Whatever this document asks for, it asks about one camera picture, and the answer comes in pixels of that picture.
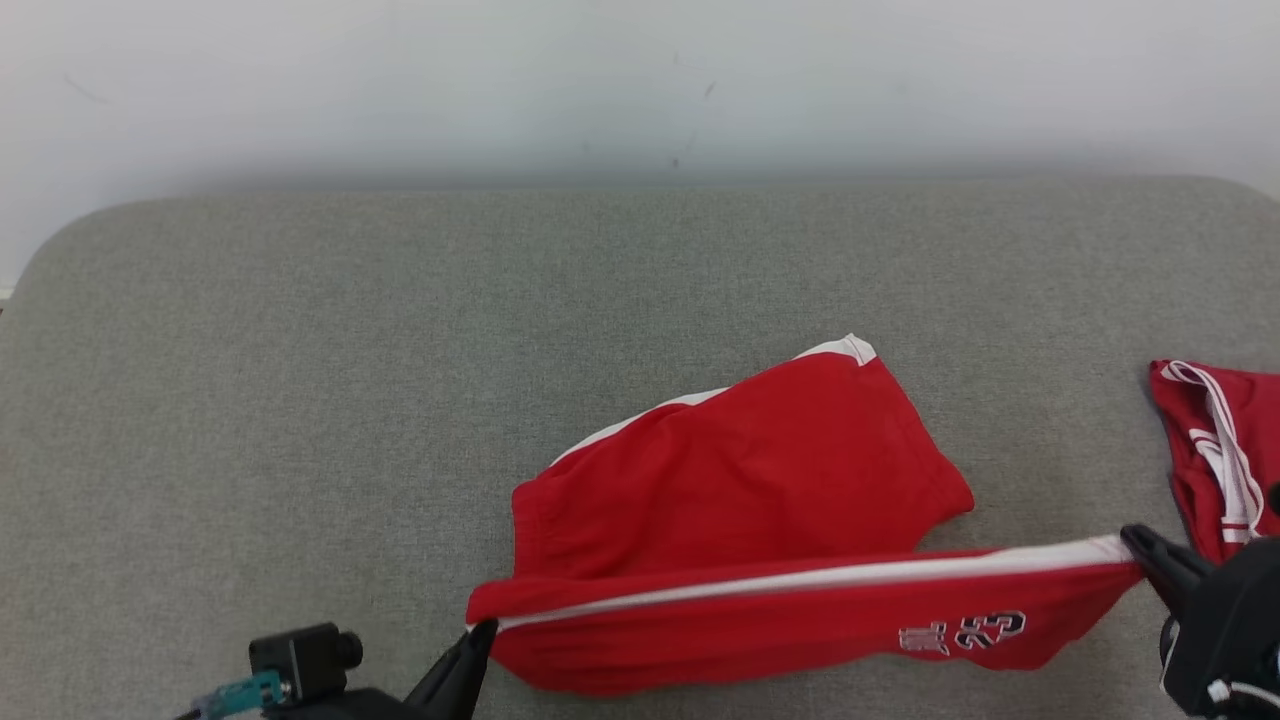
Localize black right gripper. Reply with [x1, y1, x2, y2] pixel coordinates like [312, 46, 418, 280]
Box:
[1119, 524, 1280, 720]

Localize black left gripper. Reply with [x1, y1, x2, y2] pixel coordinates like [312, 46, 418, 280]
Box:
[262, 619, 499, 720]

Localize red Bulls jersey shirt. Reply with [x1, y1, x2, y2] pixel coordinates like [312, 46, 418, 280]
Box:
[1148, 358, 1280, 566]

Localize red shorts white stripes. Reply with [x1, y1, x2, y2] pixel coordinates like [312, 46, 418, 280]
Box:
[465, 334, 1146, 697]

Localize grey fabric sofa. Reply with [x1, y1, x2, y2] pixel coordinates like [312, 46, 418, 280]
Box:
[0, 176, 1280, 720]

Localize thin white right gripper wires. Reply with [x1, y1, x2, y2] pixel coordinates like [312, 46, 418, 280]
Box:
[1205, 678, 1280, 720]

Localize left black cable teal plug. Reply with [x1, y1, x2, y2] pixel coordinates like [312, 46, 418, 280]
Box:
[175, 670, 291, 720]

